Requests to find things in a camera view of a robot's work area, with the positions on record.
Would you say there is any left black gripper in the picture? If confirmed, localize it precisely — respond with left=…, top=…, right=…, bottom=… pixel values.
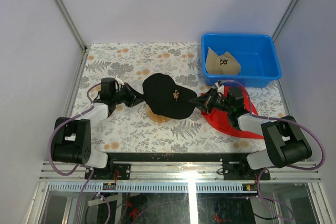
left=112, top=83, right=148, bottom=108

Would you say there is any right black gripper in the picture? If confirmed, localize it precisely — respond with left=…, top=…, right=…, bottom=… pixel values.
left=188, top=88, right=233, bottom=114

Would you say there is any black cap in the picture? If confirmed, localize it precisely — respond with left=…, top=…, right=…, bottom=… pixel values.
left=142, top=73, right=197, bottom=120

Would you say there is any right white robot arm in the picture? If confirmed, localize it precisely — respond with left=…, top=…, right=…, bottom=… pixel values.
left=190, top=87, right=312, bottom=179

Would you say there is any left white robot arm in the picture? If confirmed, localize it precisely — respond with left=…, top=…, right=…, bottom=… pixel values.
left=48, top=77, right=144, bottom=179

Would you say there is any red cloth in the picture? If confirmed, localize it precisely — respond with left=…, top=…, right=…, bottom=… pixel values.
left=201, top=86, right=264, bottom=140

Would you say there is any floral table mat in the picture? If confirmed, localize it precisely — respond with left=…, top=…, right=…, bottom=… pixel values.
left=62, top=41, right=298, bottom=154

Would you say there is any wooden hat stand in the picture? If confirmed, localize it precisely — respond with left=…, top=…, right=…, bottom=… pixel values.
left=145, top=104, right=171, bottom=123

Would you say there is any blue plastic bin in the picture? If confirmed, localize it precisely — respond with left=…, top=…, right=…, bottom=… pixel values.
left=201, top=33, right=282, bottom=88

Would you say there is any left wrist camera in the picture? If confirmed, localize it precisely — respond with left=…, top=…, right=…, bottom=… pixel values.
left=114, top=76, right=124, bottom=92

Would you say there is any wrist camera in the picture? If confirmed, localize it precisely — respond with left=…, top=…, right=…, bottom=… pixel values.
left=215, top=81, right=225, bottom=96
left=114, top=76, right=124, bottom=92

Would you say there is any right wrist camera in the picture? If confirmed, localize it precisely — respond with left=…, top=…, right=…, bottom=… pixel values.
left=215, top=81, right=225, bottom=96

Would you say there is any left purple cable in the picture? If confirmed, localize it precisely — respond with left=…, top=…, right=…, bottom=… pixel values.
left=48, top=82, right=103, bottom=177

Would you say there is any purple cable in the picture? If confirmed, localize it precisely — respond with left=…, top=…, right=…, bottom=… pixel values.
left=48, top=82, right=103, bottom=177
left=217, top=79, right=326, bottom=221

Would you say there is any aluminium front rail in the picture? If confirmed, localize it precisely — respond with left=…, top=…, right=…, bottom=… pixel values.
left=39, top=161, right=321, bottom=183

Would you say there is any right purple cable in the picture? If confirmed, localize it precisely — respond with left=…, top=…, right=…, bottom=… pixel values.
left=217, top=79, right=326, bottom=221

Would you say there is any left aluminium corner post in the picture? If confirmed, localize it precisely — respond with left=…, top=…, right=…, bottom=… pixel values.
left=53, top=0, right=87, bottom=51

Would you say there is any aluminium corner post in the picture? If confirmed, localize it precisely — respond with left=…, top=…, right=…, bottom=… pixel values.
left=53, top=0, right=87, bottom=51
left=272, top=0, right=300, bottom=42

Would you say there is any right aluminium corner post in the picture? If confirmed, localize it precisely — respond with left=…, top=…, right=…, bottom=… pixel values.
left=272, top=0, right=300, bottom=42

